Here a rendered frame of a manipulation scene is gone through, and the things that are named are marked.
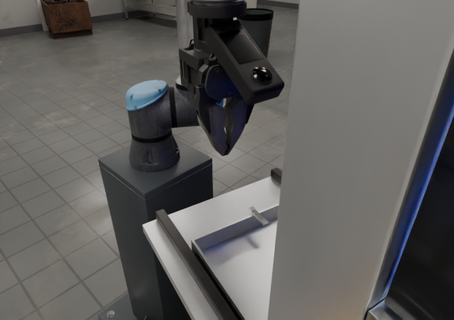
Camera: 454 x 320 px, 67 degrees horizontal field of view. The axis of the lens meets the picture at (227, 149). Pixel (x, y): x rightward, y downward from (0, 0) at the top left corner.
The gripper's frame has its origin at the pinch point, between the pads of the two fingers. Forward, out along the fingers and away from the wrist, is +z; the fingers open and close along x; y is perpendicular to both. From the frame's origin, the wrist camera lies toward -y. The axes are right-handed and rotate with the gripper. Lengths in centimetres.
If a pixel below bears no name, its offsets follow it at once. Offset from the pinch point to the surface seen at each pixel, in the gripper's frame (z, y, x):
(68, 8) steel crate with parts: 60, 603, -65
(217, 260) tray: 20.6, -1.4, 2.9
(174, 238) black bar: 18.8, 5.4, 7.6
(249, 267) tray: 20.6, -5.4, -1.2
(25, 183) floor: 108, 188, 42
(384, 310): -12.0, -33.0, 11.7
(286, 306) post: -6.5, -27.8, 12.4
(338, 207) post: -16.1, -30.0, 12.4
